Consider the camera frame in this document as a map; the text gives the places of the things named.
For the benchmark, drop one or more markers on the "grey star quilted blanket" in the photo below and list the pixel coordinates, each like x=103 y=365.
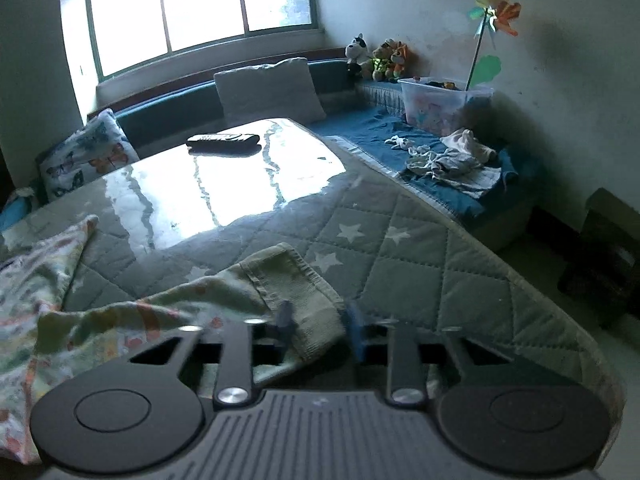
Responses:
x=425 y=280

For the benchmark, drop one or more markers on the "window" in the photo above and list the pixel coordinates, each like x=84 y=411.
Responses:
x=200 y=5

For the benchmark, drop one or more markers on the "butterfly print pillow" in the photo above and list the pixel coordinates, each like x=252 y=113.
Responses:
x=85 y=157

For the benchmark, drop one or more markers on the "patterned light garment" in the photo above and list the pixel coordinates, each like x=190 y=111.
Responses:
x=165 y=310

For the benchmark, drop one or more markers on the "black and white plush toy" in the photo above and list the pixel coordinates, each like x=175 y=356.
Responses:
x=356 y=55

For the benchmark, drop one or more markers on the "brown plush toy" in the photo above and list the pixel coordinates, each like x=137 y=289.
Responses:
x=382 y=62

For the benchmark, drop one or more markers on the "pile of white clothes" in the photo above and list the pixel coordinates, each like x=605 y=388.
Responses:
x=450 y=162

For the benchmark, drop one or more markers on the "orange plush toy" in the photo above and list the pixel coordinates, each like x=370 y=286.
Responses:
x=400 y=63

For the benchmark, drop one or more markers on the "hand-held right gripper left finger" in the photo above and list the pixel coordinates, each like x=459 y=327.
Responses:
x=285 y=321

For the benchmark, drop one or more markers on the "blue sofa cover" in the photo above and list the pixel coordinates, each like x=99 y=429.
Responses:
x=430 y=160

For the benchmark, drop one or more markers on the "clear plastic storage box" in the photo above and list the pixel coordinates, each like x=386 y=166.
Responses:
x=440 y=105

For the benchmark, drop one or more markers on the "black remote control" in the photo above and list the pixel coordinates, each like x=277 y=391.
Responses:
x=223 y=141

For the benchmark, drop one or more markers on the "colourful paper pinwheel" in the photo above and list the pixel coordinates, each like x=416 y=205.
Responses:
x=492 y=30

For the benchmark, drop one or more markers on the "blue sofa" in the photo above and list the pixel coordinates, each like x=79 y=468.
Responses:
x=350 y=125

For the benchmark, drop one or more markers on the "white pillow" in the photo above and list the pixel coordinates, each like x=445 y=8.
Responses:
x=270 y=91

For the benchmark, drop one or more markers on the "dark wooden stool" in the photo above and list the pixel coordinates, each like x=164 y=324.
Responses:
x=600 y=260

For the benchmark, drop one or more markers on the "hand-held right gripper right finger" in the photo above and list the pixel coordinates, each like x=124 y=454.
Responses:
x=356 y=330

